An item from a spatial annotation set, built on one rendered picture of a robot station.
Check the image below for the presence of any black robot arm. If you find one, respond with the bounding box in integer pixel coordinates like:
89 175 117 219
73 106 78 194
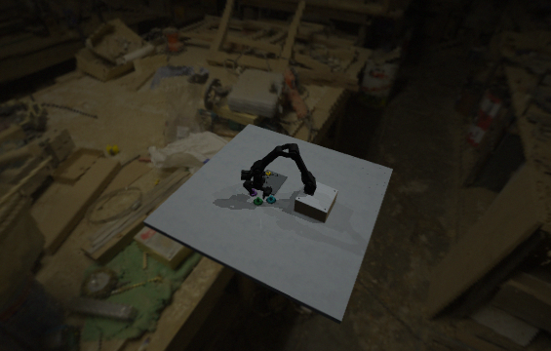
241 143 317 196

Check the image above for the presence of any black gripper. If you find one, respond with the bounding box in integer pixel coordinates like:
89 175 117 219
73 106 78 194
243 180 272 200

